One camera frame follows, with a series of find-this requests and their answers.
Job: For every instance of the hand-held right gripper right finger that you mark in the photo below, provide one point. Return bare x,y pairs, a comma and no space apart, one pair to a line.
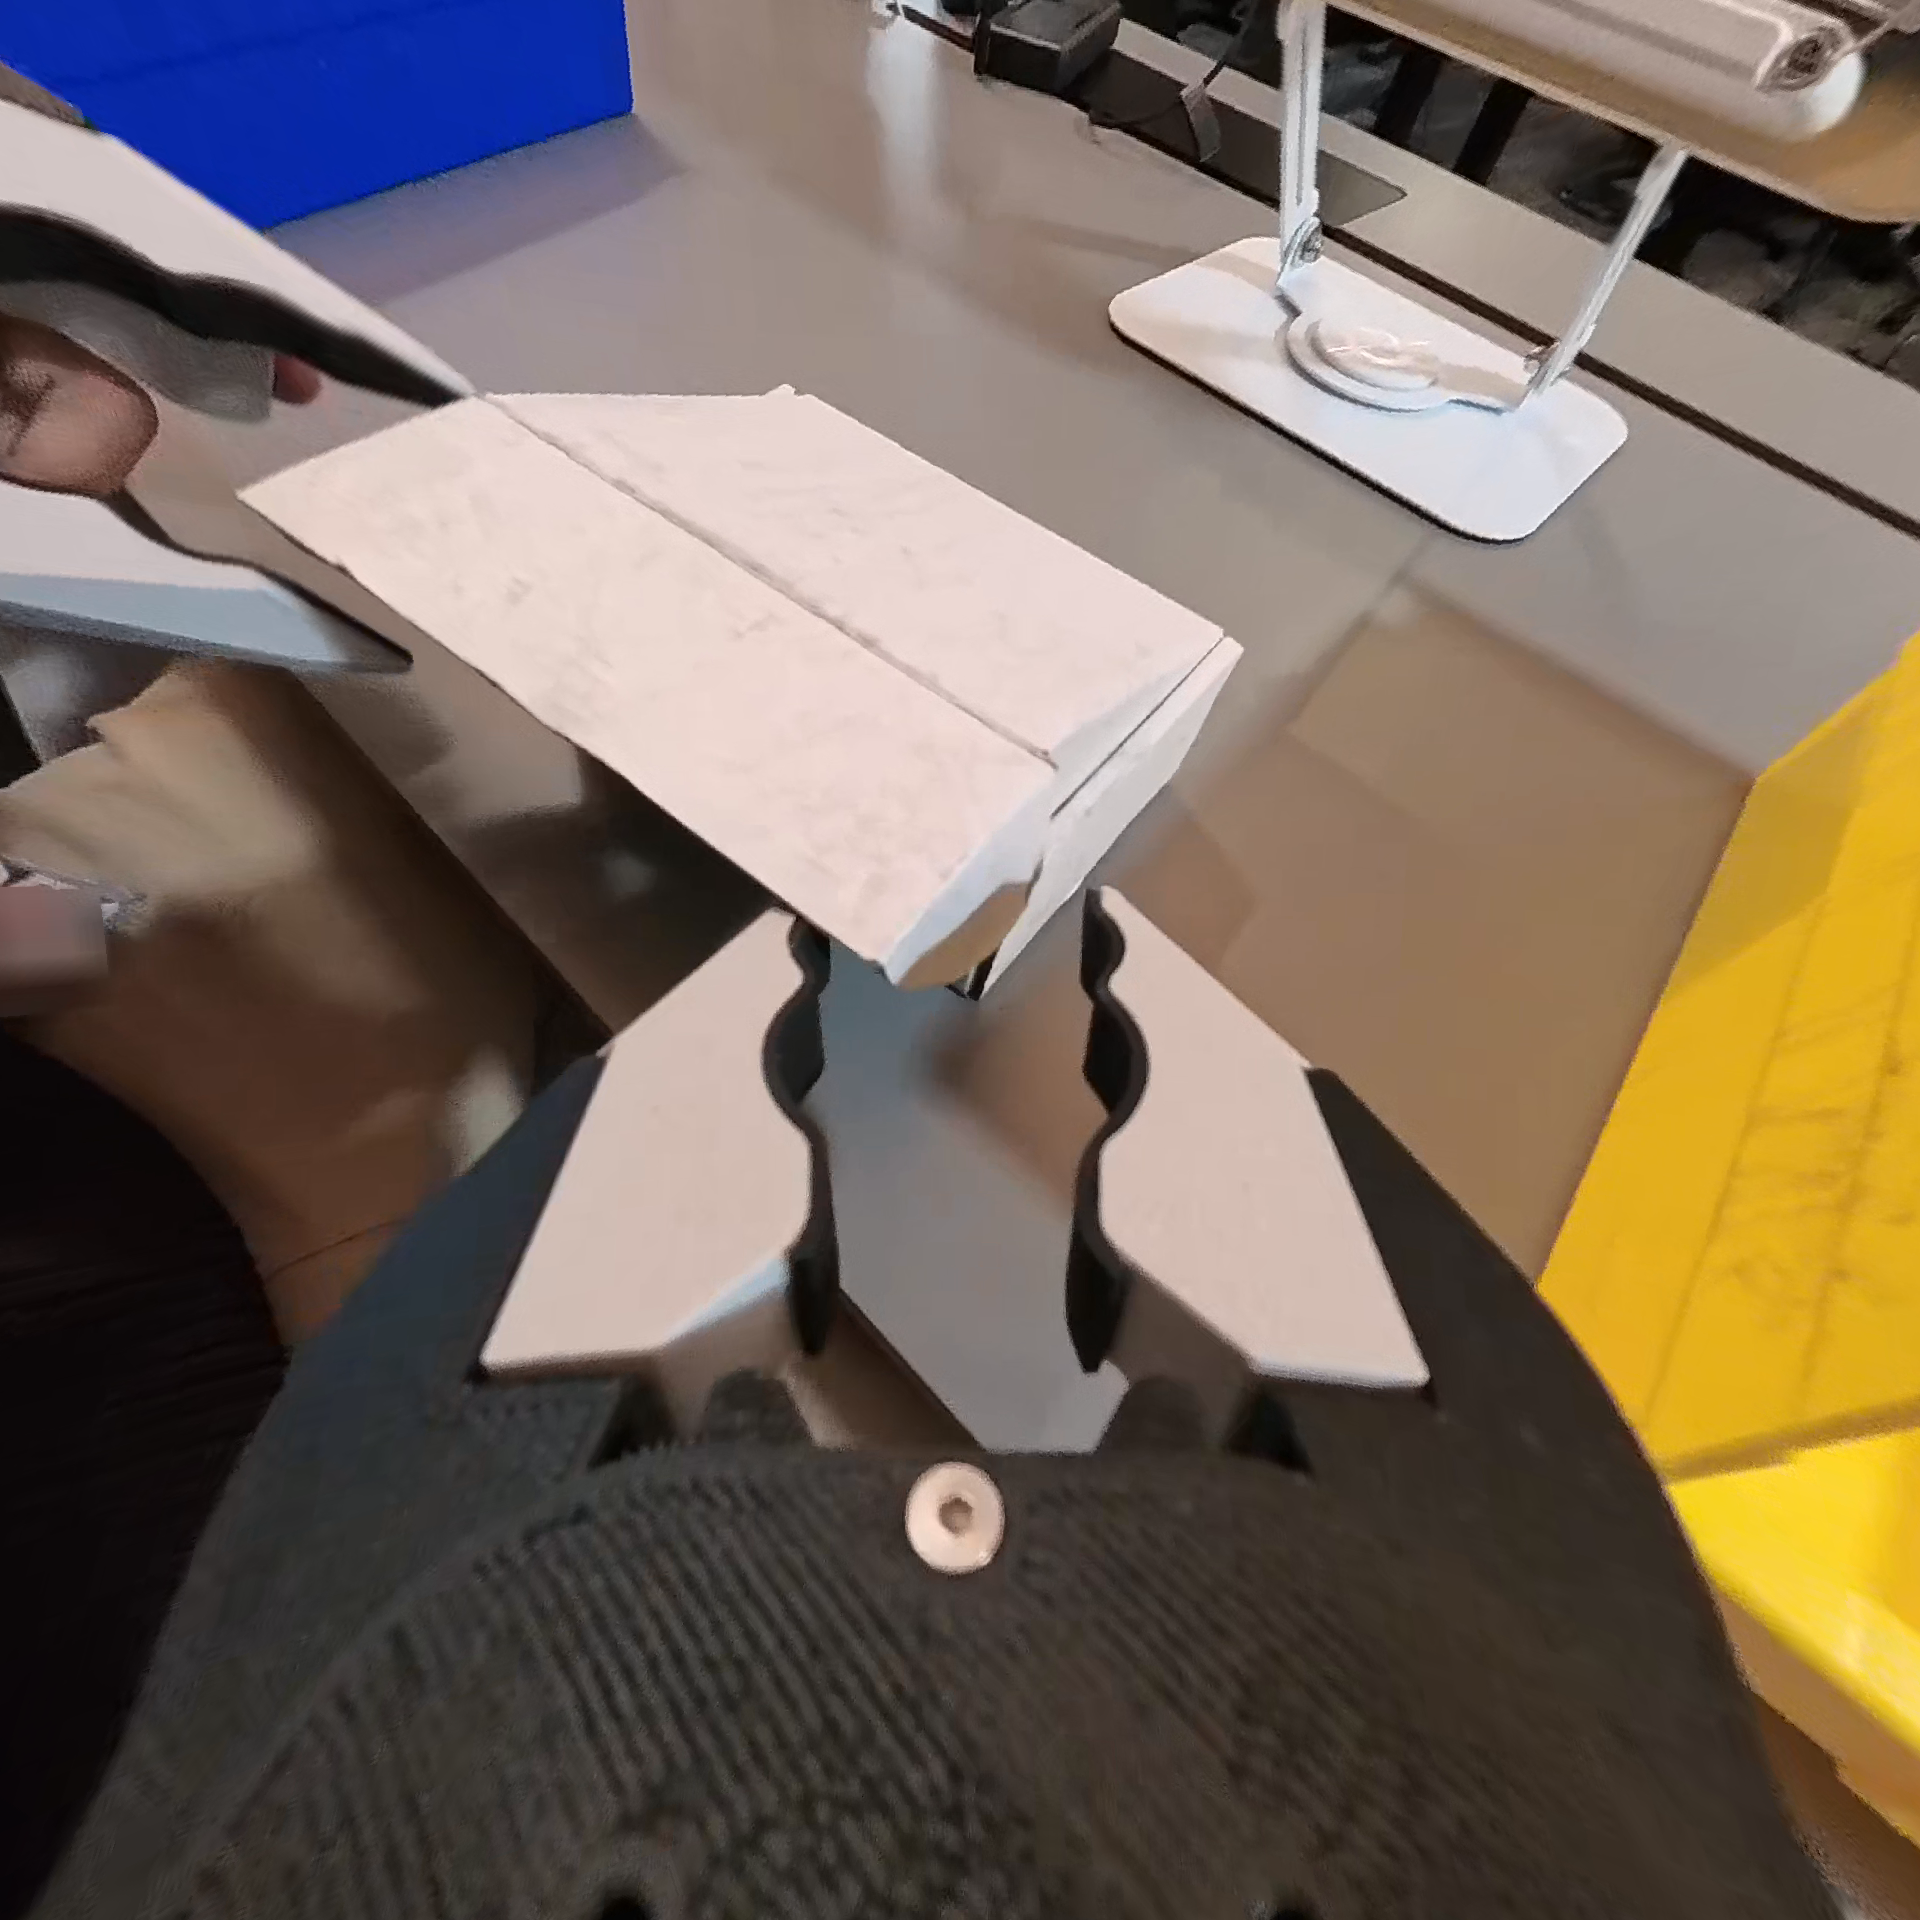
1243,1200

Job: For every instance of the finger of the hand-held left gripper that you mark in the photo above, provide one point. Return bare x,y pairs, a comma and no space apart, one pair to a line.
149,211
120,562

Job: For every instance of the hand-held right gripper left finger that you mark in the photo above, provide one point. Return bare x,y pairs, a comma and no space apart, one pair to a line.
660,1200

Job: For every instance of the cardboard mailer box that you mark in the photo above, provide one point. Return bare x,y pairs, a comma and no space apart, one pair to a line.
721,630

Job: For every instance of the person's left hand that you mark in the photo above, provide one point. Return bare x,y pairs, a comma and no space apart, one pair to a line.
66,411

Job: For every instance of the blue plastic bin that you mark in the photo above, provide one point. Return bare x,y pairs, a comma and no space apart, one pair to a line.
375,89

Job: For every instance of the person's beige trousers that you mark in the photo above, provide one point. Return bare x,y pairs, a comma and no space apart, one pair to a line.
299,931

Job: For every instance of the yellow plastic bin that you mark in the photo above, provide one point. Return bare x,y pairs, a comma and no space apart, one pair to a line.
1769,1126

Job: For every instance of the person's black sweater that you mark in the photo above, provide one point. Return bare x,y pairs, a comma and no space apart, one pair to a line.
106,1424

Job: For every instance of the white tablet stand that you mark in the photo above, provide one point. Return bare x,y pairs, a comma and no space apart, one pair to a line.
1500,450

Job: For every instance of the black power adapter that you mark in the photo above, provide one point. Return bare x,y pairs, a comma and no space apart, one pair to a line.
1049,33

